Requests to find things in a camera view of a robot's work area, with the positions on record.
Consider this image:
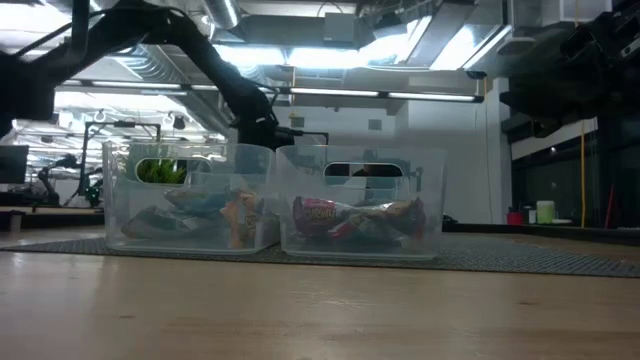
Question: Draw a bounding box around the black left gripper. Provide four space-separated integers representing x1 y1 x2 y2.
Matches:
234 113 297 151

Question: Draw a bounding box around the clear plastic bin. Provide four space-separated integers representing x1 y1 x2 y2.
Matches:
101 141 278 255
275 144 448 261

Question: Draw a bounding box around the green granola bar orange end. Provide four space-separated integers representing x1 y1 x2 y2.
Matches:
120 205 222 240

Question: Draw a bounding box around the blue orange granola bar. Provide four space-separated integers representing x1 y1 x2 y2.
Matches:
163 186 237 217

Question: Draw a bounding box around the orange Chewy bar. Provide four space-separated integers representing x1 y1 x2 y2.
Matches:
219 189 265 250

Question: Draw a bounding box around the green potted plant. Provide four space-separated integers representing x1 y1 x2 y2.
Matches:
136 158 189 185

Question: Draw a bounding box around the long linear ceiling light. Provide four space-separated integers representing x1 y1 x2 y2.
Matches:
54 78 486 104

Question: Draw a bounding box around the dark background desk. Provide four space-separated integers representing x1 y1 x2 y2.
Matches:
0 205 105 232

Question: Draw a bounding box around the black computer monitor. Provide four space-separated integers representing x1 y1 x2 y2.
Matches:
0 144 30 186

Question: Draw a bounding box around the pale green cup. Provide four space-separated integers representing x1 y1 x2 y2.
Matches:
535 199 557 225

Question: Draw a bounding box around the silver ventilation duct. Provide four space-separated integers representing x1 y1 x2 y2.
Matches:
202 0 242 30

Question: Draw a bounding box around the yellow hanging cable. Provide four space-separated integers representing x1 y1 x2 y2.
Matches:
578 119 587 229

